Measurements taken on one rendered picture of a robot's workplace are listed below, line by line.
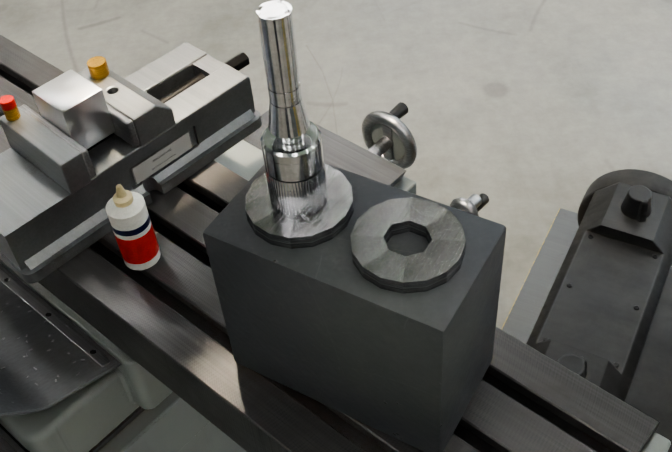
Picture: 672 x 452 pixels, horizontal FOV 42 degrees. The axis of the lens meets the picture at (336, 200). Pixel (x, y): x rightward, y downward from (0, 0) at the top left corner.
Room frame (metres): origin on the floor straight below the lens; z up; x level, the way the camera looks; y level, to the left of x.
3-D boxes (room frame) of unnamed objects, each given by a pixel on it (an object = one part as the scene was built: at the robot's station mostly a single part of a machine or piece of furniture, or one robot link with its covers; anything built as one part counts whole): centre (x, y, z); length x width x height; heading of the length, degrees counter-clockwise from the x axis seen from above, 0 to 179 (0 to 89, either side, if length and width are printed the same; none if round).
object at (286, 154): (0.51, 0.03, 1.18); 0.05 x 0.05 x 0.01
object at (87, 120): (0.77, 0.28, 1.03); 0.06 x 0.05 x 0.06; 43
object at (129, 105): (0.81, 0.24, 1.01); 0.12 x 0.06 x 0.04; 43
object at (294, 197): (0.51, 0.03, 1.15); 0.05 x 0.05 x 0.06
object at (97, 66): (0.84, 0.26, 1.04); 0.02 x 0.02 x 0.02
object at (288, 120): (0.51, 0.03, 1.24); 0.03 x 0.03 x 0.11
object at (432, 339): (0.48, -0.01, 1.02); 0.22 x 0.12 x 0.20; 56
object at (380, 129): (1.12, -0.08, 0.62); 0.16 x 0.12 x 0.12; 136
